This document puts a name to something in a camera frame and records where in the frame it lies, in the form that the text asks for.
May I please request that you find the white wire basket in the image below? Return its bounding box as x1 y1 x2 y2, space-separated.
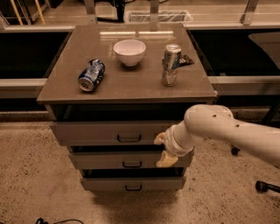
124 10 193 23

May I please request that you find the black caster wheel leg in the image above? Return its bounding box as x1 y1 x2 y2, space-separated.
255 181 280 193

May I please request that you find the grey drawer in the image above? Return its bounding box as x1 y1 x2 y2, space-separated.
68 150 194 171
80 177 186 192
50 120 176 146

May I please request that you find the white ceramic bowl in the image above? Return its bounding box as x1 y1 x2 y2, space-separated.
113 39 146 67

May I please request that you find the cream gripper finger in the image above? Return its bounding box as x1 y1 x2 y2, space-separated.
156 150 179 168
154 132 165 145

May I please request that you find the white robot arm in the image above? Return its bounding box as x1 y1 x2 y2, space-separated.
154 104 280 168

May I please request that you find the black floor cable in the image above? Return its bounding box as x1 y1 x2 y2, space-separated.
35 217 85 224

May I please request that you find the silver energy drink can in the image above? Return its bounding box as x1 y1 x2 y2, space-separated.
162 44 181 87

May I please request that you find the dark snack packet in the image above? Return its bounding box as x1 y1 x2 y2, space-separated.
179 55 194 67

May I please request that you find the blue soda can lying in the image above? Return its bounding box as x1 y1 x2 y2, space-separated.
78 59 105 92

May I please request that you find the black stand leg with caster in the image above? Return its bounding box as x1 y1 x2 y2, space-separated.
231 147 240 156

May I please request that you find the grey middle drawer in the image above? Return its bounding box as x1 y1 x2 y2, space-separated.
68 150 194 171

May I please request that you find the grey top drawer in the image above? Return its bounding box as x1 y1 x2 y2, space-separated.
50 120 176 146

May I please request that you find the grey drawer cabinet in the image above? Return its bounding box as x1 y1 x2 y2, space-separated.
38 24 217 179

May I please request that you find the grey bottom drawer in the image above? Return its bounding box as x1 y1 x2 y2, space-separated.
80 177 186 192

